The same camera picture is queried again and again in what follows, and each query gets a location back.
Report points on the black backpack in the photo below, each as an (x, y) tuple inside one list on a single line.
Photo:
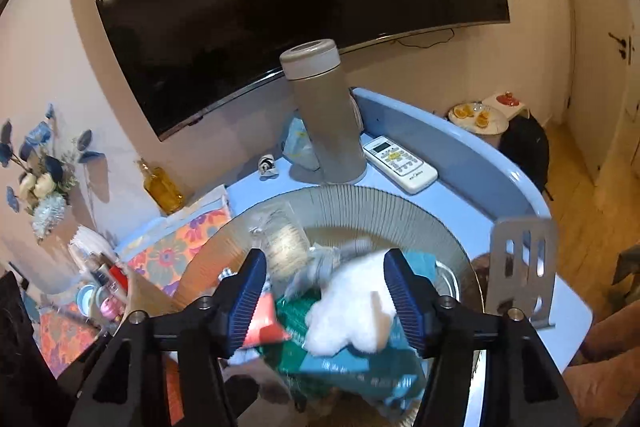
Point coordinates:
[(522, 147)]

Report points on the white ribbed vase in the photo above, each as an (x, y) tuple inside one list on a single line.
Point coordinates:
[(90, 242)]

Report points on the bunch of pens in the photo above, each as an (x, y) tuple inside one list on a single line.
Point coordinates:
[(107, 302)]

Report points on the bamboo pen holder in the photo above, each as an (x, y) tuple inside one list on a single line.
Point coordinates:
[(150, 297)]

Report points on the metal bookend stand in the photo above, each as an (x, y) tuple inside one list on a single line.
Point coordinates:
[(545, 257)]

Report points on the clear plastic bag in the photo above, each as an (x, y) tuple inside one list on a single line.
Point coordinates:
[(285, 242)]

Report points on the black television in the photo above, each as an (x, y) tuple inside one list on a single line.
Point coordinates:
[(275, 7)]

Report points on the black white hair clip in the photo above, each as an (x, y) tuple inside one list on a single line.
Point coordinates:
[(267, 165)]

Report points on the white door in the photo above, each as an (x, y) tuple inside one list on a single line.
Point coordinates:
[(600, 107)]

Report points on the blue white flower bouquet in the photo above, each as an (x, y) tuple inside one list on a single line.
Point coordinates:
[(45, 187)]

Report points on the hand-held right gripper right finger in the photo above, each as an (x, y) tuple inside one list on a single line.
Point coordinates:
[(405, 302)]

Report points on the grey thermos flask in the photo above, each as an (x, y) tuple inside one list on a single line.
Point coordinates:
[(330, 127)]

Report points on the round wicker basket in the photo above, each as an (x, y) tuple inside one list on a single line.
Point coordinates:
[(380, 212)]

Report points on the white plush toy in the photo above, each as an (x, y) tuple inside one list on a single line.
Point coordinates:
[(345, 307)]

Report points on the blue tissue packet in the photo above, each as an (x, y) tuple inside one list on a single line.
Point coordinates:
[(300, 142)]

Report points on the white plate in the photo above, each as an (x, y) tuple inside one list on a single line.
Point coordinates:
[(497, 123)]

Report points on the brown upholstered seat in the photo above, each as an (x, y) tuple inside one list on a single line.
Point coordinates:
[(610, 357)]

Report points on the floral tablecloth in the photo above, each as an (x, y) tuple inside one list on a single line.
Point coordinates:
[(170, 252)]

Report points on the orange fruit piece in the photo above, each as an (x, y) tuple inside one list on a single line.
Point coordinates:
[(483, 119), (461, 112)]

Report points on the yellow liquid bottle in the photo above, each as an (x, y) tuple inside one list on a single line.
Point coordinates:
[(162, 189)]

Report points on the light blue table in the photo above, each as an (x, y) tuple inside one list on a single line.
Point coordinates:
[(500, 177)]

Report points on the red orange packet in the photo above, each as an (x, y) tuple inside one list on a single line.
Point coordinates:
[(265, 322)]

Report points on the green packet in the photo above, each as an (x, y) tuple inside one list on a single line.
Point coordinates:
[(295, 322)]

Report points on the white remote control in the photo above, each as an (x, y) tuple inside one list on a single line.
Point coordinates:
[(400, 162)]

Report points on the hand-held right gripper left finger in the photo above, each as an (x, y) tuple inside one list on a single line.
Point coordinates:
[(247, 302)]

